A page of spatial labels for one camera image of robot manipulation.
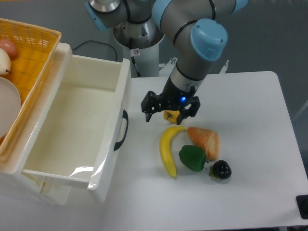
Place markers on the red apple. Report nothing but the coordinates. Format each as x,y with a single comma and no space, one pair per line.
9,47

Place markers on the yellow woven basket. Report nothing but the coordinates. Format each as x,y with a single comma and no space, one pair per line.
36,46

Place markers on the white pear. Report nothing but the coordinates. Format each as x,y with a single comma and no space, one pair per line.
5,62

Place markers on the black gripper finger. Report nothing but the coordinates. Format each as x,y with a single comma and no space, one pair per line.
191,111
150,105

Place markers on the white drawer cabinet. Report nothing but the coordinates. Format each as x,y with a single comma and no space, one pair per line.
14,178

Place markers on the white table leg bracket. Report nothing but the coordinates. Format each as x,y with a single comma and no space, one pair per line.
224,68

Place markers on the white plate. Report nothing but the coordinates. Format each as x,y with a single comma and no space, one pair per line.
10,105

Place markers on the black table corner device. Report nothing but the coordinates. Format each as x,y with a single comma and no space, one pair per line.
302,203

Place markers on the dark purple eggplant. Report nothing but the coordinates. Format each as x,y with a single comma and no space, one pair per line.
220,170

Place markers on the croissant bread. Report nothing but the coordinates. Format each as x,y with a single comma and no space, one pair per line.
206,139

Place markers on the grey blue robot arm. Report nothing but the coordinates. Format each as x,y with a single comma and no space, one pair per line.
192,27

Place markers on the green bell pepper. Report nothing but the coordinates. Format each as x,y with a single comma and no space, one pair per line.
193,157

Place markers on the yellow bell pepper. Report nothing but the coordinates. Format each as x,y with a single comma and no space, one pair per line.
171,116

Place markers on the yellow banana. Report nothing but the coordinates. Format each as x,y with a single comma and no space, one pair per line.
165,151

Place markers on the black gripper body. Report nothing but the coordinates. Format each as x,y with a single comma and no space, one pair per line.
173,98

